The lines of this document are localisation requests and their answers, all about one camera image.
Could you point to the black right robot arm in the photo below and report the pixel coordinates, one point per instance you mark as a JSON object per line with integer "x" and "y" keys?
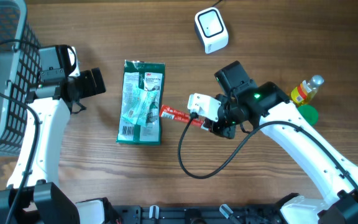
{"x": 268, "y": 109}

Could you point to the red snack stick packet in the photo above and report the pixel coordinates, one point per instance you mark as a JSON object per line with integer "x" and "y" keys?
{"x": 177, "y": 115}

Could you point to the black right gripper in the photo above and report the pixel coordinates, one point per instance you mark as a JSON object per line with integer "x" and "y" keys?
{"x": 228, "y": 130}

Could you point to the green white 3M package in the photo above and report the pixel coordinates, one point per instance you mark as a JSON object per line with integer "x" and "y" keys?
{"x": 147, "y": 76}

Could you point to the white barcode scanner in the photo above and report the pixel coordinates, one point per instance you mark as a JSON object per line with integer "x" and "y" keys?
{"x": 211, "y": 30}

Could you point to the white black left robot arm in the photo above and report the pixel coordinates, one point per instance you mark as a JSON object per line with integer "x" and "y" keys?
{"x": 32, "y": 194}

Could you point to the grey plastic shopping basket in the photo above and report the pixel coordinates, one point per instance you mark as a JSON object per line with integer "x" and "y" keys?
{"x": 19, "y": 68}

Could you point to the light green wipes packet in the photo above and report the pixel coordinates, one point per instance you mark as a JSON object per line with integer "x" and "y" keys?
{"x": 136, "y": 104}

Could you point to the yellow dish soap bottle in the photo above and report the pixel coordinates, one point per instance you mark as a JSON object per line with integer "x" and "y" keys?
{"x": 306, "y": 90}

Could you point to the green white round can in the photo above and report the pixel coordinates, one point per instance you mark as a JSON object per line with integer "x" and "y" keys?
{"x": 309, "y": 113}

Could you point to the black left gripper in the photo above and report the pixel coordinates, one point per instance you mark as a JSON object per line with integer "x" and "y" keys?
{"x": 98, "y": 80}

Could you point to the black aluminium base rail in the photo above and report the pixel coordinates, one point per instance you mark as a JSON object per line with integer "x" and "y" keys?
{"x": 197, "y": 214}

